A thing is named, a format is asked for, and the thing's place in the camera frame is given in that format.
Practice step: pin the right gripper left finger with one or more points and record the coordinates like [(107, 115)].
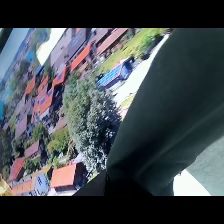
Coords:
[(95, 187)]

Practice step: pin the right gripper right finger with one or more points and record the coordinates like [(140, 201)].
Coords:
[(128, 191)]

